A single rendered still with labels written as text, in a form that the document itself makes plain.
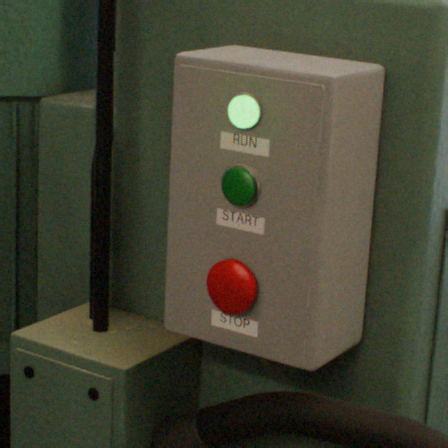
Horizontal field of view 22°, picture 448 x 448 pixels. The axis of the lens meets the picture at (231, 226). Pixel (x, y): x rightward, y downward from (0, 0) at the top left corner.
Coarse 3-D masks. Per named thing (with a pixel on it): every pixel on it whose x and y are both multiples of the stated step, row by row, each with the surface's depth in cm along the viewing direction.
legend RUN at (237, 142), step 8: (224, 136) 62; (232, 136) 62; (240, 136) 62; (248, 136) 61; (224, 144) 62; (232, 144) 62; (240, 144) 62; (248, 144) 62; (256, 144) 61; (264, 144) 61; (248, 152) 62; (256, 152) 61; (264, 152) 61
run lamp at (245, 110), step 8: (240, 96) 61; (248, 96) 61; (256, 96) 61; (232, 104) 61; (240, 104) 61; (248, 104) 60; (256, 104) 61; (232, 112) 61; (240, 112) 61; (248, 112) 61; (256, 112) 61; (232, 120) 61; (240, 120) 61; (248, 120) 61; (256, 120) 61; (240, 128) 61; (248, 128) 61
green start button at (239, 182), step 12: (228, 168) 62; (240, 168) 62; (228, 180) 62; (240, 180) 62; (252, 180) 61; (228, 192) 62; (240, 192) 62; (252, 192) 62; (240, 204) 62; (252, 204) 62
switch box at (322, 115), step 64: (192, 64) 63; (256, 64) 61; (320, 64) 62; (192, 128) 63; (256, 128) 61; (320, 128) 59; (192, 192) 64; (320, 192) 60; (192, 256) 65; (256, 256) 63; (320, 256) 61; (192, 320) 66; (256, 320) 64; (320, 320) 62
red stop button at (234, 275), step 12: (216, 264) 63; (228, 264) 63; (240, 264) 63; (216, 276) 63; (228, 276) 63; (240, 276) 62; (252, 276) 63; (216, 288) 63; (228, 288) 63; (240, 288) 63; (252, 288) 62; (216, 300) 64; (228, 300) 63; (240, 300) 63; (252, 300) 63; (228, 312) 64; (240, 312) 63
